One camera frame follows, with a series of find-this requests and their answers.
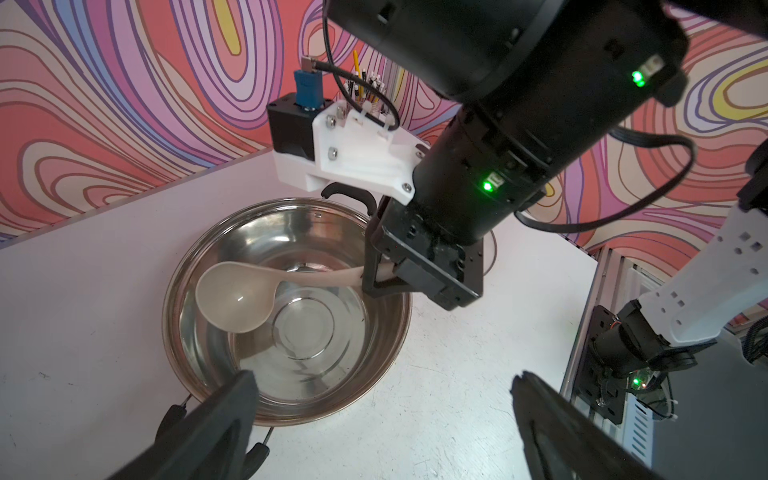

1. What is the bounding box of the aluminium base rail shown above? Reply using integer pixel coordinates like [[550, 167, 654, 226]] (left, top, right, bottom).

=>
[[560, 247, 677, 468]]

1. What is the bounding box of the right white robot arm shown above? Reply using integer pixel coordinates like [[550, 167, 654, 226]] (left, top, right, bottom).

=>
[[323, 1, 767, 378]]

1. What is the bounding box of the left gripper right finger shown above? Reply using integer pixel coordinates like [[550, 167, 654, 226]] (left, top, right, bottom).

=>
[[510, 371, 660, 480]]

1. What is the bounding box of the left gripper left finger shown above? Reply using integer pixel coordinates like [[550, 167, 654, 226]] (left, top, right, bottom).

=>
[[111, 371, 260, 479]]

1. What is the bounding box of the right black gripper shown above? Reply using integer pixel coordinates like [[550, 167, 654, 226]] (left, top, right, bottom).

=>
[[362, 101, 576, 310]]

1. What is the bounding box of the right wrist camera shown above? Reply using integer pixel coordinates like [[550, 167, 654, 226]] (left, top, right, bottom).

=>
[[267, 57, 429, 205]]

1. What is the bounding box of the beige plastic ladle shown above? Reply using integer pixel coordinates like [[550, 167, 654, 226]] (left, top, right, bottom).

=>
[[195, 261, 364, 334]]

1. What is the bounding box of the stainless steel pot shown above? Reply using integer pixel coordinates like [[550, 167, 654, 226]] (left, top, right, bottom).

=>
[[161, 197, 412, 427]]

